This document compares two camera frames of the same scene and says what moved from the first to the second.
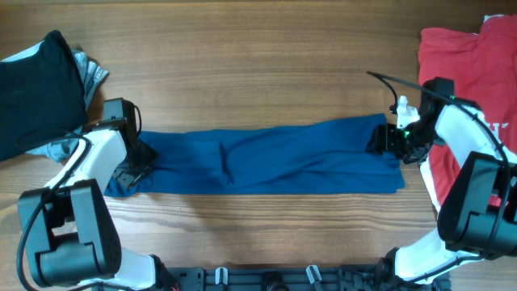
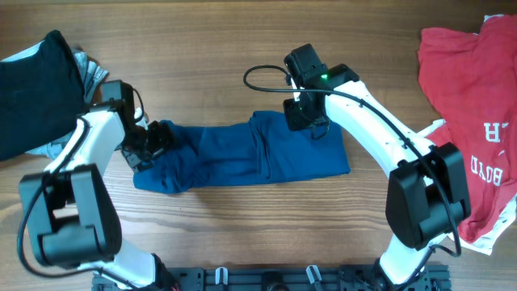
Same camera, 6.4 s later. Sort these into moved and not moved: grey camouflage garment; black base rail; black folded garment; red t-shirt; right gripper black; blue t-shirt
Moved: right gripper black; blue t-shirt
Not moved: red t-shirt; black folded garment; black base rail; grey camouflage garment
